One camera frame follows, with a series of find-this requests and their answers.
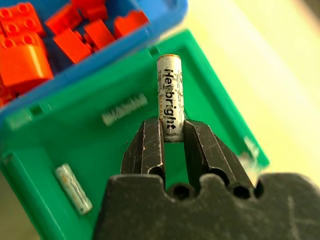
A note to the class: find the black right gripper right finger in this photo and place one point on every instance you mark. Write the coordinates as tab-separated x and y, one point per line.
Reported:
210	152

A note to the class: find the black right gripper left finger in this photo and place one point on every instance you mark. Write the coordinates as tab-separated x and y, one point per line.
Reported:
147	150

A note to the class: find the white Heybright alkaline battery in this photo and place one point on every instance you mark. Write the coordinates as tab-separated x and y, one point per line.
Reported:
170	95

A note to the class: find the green plastic bin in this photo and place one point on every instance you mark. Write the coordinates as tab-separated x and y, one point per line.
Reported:
100	140

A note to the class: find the blue plastic bin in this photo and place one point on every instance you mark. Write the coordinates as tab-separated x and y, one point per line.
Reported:
160	22

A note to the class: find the red rounded toy brick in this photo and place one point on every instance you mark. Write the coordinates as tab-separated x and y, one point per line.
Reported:
23	62

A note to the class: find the red studded toy brick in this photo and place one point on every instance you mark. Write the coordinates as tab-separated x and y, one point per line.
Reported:
21	18

